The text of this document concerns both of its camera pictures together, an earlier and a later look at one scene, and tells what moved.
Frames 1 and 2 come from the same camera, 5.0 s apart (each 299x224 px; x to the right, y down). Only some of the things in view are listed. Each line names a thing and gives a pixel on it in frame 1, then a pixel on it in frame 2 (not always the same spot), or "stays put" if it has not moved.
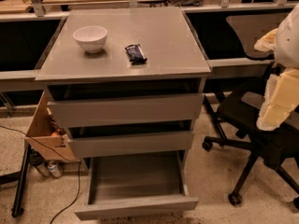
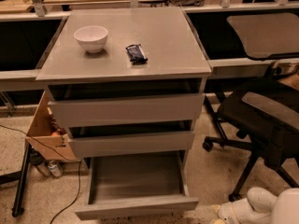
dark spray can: (37, 161) stays put
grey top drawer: (93, 111) stays put
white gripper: (289, 42) to (234, 211)
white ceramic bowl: (92, 38) stays put
